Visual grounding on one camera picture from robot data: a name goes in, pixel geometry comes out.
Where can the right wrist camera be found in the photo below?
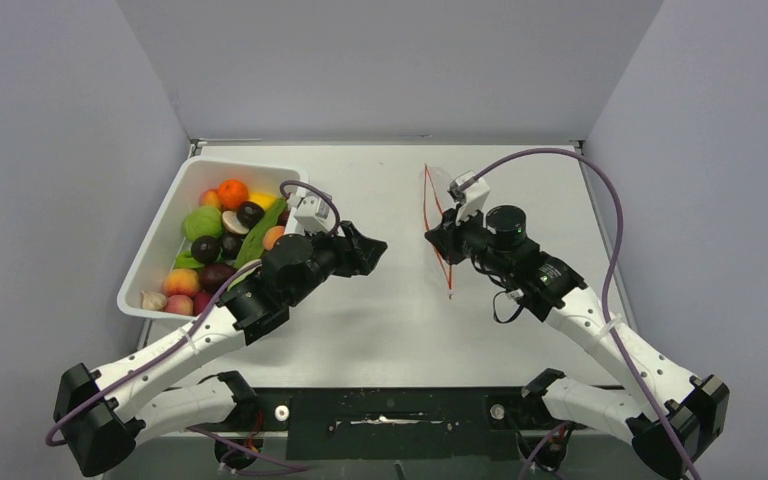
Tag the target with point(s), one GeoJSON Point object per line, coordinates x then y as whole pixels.
{"type": "Point", "coordinates": [470, 194]}

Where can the dark plum upper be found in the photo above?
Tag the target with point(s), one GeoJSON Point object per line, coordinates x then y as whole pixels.
{"type": "Point", "coordinates": [249, 214]}

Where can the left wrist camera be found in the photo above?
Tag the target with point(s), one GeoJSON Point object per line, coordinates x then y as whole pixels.
{"type": "Point", "coordinates": [313, 210]}

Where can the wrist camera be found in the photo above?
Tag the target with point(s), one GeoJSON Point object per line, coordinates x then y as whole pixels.
{"type": "Point", "coordinates": [470, 194]}
{"type": "Point", "coordinates": [313, 210]}

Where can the dark plum middle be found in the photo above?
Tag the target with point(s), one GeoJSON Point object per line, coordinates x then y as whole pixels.
{"type": "Point", "coordinates": [231, 245]}

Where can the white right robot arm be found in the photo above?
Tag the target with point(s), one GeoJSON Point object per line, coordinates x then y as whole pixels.
{"type": "Point", "coordinates": [667, 414]}

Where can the dark plum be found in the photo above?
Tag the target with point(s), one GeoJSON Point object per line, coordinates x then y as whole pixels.
{"type": "Point", "coordinates": [205, 249]}
{"type": "Point", "coordinates": [249, 214]}
{"type": "Point", "coordinates": [231, 245]}

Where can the red purple onion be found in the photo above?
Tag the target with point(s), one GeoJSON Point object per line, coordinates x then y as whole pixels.
{"type": "Point", "coordinates": [201, 301]}

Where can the clear red-zipper bag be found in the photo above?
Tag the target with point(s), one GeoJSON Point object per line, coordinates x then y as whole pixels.
{"type": "Point", "coordinates": [435, 201]}

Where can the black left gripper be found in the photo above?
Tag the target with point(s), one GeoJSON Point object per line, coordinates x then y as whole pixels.
{"type": "Point", "coordinates": [362, 258]}

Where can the white plastic bin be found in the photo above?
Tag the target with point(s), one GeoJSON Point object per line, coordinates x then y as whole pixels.
{"type": "Point", "coordinates": [165, 237]}

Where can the green cabbage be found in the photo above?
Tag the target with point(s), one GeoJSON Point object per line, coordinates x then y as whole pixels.
{"type": "Point", "coordinates": [203, 221]}

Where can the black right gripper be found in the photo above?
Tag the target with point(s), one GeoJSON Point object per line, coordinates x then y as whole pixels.
{"type": "Point", "coordinates": [445, 237]}

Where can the dark plum left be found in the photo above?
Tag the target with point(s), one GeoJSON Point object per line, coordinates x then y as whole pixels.
{"type": "Point", "coordinates": [205, 249]}

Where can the peach near bin edge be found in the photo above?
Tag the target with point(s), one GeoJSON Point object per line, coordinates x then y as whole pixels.
{"type": "Point", "coordinates": [271, 237]}

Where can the peach lower left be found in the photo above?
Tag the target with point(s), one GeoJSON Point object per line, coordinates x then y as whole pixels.
{"type": "Point", "coordinates": [181, 281]}

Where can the green leafy vegetable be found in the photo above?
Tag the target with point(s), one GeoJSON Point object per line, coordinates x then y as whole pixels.
{"type": "Point", "coordinates": [252, 247]}

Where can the dark red fig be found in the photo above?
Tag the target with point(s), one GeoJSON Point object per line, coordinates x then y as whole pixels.
{"type": "Point", "coordinates": [283, 218]}

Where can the pink peach bottom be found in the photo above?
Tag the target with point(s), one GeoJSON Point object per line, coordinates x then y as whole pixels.
{"type": "Point", "coordinates": [179, 305]}

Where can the orange fruit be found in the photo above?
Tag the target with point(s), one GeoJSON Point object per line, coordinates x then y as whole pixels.
{"type": "Point", "coordinates": [232, 193]}

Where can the garlic bulb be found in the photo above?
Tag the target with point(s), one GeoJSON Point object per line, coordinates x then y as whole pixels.
{"type": "Point", "coordinates": [153, 301]}

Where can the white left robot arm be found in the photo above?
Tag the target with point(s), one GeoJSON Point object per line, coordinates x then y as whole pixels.
{"type": "Point", "coordinates": [103, 414]}

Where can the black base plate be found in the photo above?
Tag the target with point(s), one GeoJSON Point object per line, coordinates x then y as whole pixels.
{"type": "Point", "coordinates": [391, 423]}

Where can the sliced mushroom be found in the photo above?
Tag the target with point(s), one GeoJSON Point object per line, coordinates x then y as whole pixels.
{"type": "Point", "coordinates": [232, 225]}

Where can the peach top left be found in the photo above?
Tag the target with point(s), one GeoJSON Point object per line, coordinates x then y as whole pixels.
{"type": "Point", "coordinates": [210, 198]}

